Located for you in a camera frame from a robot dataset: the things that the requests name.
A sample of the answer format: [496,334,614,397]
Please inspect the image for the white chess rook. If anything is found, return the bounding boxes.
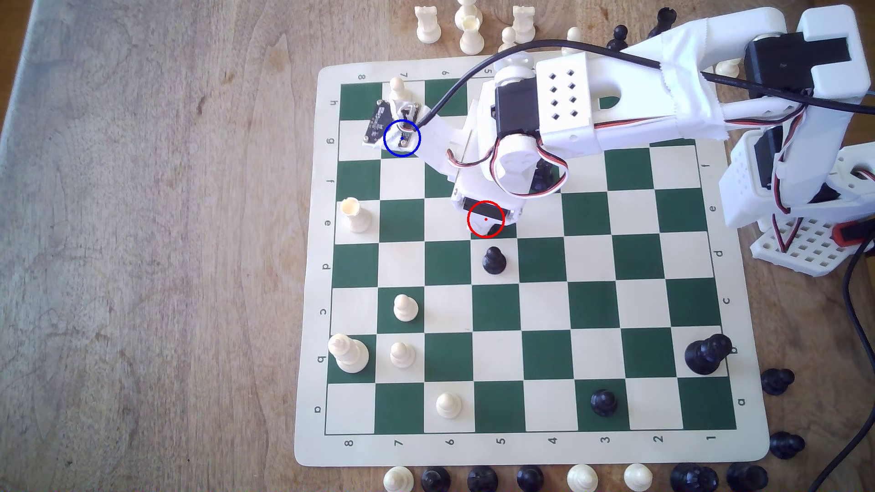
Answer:
[415,5,443,45]
[511,5,537,45]
[340,197,373,235]

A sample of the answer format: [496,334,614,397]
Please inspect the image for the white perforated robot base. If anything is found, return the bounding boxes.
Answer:
[751,217,865,277]

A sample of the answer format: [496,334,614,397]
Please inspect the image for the tall white chess bishop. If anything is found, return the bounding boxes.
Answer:
[327,333,371,374]

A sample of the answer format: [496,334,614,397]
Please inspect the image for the red table clamp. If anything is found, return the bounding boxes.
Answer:
[833,220,875,246]

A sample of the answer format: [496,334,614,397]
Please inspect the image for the black camera cable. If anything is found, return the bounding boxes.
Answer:
[413,40,875,131]

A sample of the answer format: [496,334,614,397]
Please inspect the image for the tall black chess piece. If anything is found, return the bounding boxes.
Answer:
[684,333,734,376]

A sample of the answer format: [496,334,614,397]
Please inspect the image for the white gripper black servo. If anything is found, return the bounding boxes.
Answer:
[451,131,549,226]

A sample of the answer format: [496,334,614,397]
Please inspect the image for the red white black servo wires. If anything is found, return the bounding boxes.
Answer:
[718,102,824,255]
[444,128,570,200]

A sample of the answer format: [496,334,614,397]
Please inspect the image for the thick black power cable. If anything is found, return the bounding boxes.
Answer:
[807,236,875,492]

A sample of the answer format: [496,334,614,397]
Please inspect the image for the gripper camera on white mount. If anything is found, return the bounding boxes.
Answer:
[362,99,493,180]

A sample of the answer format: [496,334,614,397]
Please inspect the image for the green and cream chess mat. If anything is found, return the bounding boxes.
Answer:
[294,56,771,468]

